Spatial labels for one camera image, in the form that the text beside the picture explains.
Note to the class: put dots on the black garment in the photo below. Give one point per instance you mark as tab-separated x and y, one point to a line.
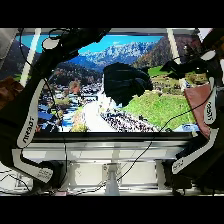
125	81

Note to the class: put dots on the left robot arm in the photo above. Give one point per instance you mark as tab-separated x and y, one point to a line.
30	116

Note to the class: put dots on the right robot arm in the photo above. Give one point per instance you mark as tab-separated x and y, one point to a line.
210	110

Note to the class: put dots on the red garment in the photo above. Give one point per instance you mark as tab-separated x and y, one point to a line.
198	103

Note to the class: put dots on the brown garment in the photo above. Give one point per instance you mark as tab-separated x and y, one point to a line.
10	91

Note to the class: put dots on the silver frame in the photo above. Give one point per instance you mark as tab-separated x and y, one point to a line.
100	150

